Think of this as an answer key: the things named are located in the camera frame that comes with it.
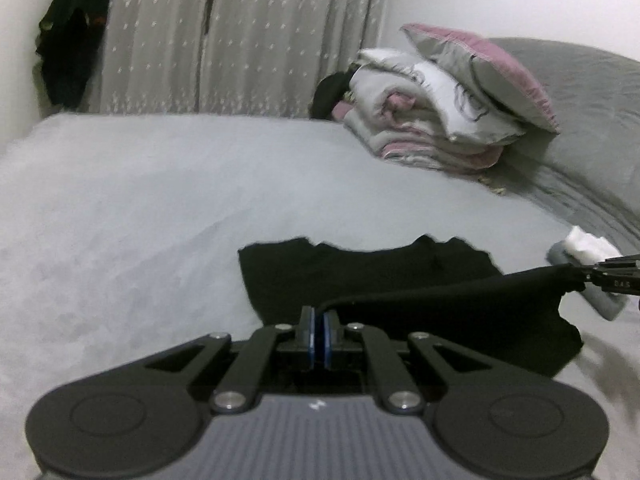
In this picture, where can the grey star-print curtain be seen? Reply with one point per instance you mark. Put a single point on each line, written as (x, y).
(300, 35)
(150, 35)

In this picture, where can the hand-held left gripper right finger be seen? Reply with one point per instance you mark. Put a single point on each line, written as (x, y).
(328, 337)

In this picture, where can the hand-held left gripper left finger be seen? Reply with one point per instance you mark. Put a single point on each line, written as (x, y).
(311, 337)

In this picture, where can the light grey bed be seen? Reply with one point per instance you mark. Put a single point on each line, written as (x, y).
(150, 200)

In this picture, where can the folded pink grey quilt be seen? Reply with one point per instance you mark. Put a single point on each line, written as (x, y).
(395, 130)

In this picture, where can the grey quilted bedspread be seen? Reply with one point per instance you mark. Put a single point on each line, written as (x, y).
(590, 135)

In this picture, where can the white folded garment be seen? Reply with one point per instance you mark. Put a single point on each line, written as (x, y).
(590, 245)

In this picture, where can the pink pillow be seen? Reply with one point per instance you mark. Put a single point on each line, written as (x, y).
(500, 65)

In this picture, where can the grey folded garment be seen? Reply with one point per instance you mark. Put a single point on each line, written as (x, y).
(607, 305)

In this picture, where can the dark hanging clothes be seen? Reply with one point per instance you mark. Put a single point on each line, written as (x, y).
(70, 45)

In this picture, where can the black sweater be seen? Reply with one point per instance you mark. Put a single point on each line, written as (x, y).
(400, 285)

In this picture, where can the black cloth bundle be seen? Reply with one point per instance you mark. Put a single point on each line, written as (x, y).
(330, 95)

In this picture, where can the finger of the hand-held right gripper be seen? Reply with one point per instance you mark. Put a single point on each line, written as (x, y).
(612, 266)

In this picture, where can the white flower-print pillow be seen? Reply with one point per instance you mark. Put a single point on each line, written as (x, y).
(470, 105)

